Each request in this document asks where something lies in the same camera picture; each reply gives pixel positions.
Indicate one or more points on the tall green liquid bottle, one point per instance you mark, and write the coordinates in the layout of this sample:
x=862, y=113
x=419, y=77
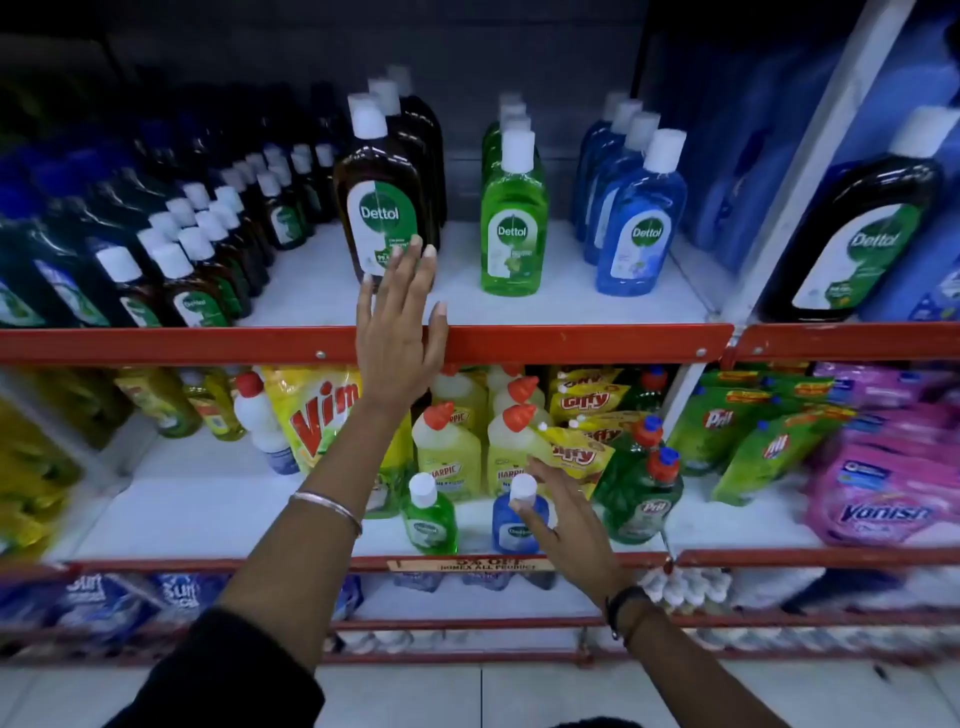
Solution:
x=510, y=97
x=514, y=122
x=512, y=109
x=514, y=232

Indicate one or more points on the person's left hand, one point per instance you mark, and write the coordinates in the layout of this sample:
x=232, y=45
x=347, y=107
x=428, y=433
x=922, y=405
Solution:
x=394, y=352

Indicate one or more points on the person's left middle finger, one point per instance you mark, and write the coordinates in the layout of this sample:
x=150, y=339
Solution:
x=409, y=270

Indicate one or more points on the person's right forearm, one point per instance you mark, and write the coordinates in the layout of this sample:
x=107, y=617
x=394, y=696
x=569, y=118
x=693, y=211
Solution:
x=697, y=675

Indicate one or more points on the red shelf edge rail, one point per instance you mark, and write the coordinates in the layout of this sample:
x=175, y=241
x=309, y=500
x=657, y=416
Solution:
x=187, y=566
x=847, y=341
x=825, y=557
x=187, y=345

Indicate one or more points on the pink stain remover pouch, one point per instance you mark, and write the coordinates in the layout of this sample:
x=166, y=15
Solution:
x=877, y=382
x=907, y=427
x=877, y=502

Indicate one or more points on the black sleeve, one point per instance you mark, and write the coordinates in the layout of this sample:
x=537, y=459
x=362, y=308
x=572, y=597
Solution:
x=225, y=675

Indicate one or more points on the small green antiseptic bottle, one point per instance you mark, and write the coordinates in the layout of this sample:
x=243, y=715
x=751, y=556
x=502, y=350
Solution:
x=429, y=525

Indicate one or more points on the large brown antiseptic bottle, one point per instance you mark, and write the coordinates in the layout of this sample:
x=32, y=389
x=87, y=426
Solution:
x=431, y=120
x=855, y=240
x=420, y=124
x=379, y=202
x=409, y=150

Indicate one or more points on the green dishwash pouch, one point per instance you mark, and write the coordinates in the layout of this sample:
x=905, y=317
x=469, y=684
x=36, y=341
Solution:
x=765, y=457
x=709, y=431
x=772, y=386

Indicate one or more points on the group of yellow bottles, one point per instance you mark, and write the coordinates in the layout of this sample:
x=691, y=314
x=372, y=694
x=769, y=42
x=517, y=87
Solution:
x=30, y=480

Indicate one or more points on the tall blue liquid bottle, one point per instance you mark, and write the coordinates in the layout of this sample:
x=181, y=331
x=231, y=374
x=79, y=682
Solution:
x=581, y=150
x=611, y=187
x=641, y=232
x=592, y=165

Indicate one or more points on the yellow-green cleaner bottle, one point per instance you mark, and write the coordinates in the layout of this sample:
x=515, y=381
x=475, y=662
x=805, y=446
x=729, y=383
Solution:
x=161, y=405
x=214, y=409

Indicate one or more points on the person's right hand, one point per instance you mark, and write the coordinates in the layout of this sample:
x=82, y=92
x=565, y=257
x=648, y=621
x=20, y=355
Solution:
x=577, y=544

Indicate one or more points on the white shelf upright post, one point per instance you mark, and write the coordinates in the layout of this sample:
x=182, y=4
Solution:
x=825, y=135

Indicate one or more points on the row of blue detergent pouches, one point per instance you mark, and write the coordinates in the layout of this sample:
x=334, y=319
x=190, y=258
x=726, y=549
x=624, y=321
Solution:
x=97, y=600

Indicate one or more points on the row of white bottles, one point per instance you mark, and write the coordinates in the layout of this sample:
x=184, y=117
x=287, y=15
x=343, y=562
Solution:
x=697, y=585

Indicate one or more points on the person's left thumb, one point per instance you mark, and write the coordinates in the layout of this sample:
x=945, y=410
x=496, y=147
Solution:
x=438, y=330

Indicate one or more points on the white bottle with red cap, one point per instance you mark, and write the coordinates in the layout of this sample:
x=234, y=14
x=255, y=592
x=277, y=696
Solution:
x=262, y=427

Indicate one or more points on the person's left little finger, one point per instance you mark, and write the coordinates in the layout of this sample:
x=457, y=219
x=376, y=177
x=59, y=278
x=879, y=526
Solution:
x=365, y=304

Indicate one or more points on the small yellow pouch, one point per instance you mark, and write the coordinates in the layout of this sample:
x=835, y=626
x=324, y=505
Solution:
x=611, y=427
x=589, y=397
x=581, y=454

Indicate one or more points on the person's right thumb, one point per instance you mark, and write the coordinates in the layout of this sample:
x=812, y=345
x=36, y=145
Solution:
x=531, y=512

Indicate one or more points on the small blue antiseptic bottle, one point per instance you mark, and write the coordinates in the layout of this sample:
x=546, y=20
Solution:
x=510, y=536

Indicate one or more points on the person's left forearm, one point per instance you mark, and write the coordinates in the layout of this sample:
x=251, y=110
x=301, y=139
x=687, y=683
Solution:
x=315, y=540

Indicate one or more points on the green dishwash bottle red cap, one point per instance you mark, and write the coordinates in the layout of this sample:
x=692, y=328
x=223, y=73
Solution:
x=649, y=390
x=626, y=457
x=645, y=510

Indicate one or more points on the yellow shelf price tag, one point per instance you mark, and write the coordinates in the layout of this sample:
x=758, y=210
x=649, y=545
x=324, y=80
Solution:
x=465, y=565

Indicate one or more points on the black wristband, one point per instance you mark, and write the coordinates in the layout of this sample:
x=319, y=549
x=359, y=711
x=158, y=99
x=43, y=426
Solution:
x=619, y=600

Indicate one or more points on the yellow dishwash pouch red print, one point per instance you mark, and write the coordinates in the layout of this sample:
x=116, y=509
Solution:
x=315, y=420

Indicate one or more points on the rows of little brown bottles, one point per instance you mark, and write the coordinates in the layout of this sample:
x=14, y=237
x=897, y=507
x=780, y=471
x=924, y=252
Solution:
x=202, y=262

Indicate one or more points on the pale yellow bottle orange cap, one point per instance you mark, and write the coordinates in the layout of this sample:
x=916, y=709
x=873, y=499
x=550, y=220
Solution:
x=517, y=390
x=457, y=390
x=446, y=457
x=510, y=457

